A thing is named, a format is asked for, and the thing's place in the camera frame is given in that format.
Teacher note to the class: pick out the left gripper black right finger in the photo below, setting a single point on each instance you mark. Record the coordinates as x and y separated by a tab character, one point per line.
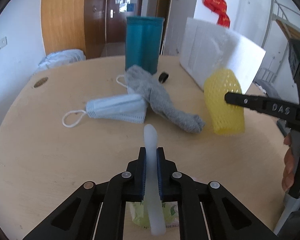
206	211

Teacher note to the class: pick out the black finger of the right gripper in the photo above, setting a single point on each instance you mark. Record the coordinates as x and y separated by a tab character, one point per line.
251	102

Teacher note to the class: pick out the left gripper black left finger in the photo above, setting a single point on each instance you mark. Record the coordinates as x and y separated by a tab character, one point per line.
96	211

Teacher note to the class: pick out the yellow foam fruit net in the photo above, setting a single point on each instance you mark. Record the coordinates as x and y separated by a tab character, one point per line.
226	119

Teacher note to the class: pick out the white foam strip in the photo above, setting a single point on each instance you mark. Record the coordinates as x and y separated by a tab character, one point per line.
152	199

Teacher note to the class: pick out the light blue face mask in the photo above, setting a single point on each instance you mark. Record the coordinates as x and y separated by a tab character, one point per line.
129	107

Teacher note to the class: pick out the person's right hand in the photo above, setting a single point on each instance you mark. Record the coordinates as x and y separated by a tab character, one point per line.
288	175

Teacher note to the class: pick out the green floral tissue pack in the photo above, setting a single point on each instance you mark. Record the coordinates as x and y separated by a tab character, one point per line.
140	217

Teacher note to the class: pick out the white foam box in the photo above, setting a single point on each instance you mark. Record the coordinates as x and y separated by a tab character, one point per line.
207	47

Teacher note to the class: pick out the small black cap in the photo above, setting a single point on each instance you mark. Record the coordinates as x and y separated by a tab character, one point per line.
163	77

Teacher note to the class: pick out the red hanging bag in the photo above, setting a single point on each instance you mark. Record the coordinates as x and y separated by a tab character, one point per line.
219	7

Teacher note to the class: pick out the grey sock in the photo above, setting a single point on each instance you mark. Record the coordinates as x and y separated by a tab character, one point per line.
143	83

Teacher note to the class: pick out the teal cylindrical canister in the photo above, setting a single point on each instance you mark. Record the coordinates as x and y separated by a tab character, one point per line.
143	41

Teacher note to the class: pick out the light blue bedding bundle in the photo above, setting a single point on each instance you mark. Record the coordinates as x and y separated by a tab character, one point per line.
60	58

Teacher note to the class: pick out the dark brown entrance door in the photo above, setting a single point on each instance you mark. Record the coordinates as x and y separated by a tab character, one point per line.
117	13

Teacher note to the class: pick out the light wooden wardrobe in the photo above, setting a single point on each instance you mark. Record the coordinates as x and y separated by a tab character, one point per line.
62	24

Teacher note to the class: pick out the metal bunk bed frame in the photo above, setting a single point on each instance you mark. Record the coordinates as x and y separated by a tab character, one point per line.
277	14

